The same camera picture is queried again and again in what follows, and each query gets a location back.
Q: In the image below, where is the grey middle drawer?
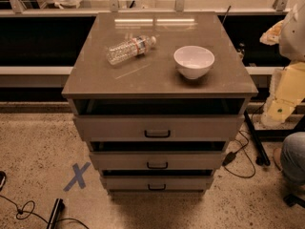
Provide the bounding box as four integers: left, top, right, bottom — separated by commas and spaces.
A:
90, 152, 224, 171

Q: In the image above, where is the black power strip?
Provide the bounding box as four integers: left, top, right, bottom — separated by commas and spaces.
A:
46, 198, 65, 229

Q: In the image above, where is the grey drawer cabinet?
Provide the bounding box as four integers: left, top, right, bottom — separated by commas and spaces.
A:
61, 10, 259, 196

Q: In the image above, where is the black floor cable left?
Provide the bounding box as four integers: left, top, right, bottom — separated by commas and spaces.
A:
0, 194, 91, 229

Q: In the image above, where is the black adapter cable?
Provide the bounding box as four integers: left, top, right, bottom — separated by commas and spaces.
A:
223, 102, 266, 179

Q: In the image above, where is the person leg in jeans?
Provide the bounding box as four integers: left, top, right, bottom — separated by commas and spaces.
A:
274, 132, 305, 186

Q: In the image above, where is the grey drawer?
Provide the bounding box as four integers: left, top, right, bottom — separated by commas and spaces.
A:
100, 177, 214, 191
73, 114, 244, 141
90, 152, 224, 171

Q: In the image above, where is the clear plastic water bottle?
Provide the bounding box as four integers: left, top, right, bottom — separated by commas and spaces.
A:
106, 35, 156, 65

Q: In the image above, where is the black chair base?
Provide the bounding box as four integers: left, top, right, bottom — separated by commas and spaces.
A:
283, 194, 305, 208

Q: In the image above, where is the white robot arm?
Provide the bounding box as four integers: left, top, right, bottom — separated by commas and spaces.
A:
260, 0, 305, 127

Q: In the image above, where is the grey top drawer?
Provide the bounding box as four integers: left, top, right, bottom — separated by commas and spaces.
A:
73, 114, 244, 141

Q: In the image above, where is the blue tape cross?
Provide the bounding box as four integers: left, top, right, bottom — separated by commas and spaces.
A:
64, 162, 91, 192

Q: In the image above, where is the white bowl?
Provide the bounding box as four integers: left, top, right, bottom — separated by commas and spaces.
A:
173, 46, 214, 79

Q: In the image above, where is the black power adapter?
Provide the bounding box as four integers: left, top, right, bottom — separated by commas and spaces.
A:
222, 152, 236, 166

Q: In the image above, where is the grey bottom drawer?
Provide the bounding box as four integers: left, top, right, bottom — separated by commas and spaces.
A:
100, 177, 214, 191

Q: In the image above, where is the black stand leg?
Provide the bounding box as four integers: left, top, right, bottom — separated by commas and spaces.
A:
244, 112, 271, 166

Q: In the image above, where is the black shoe tip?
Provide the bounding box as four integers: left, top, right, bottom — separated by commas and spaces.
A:
0, 171, 7, 191

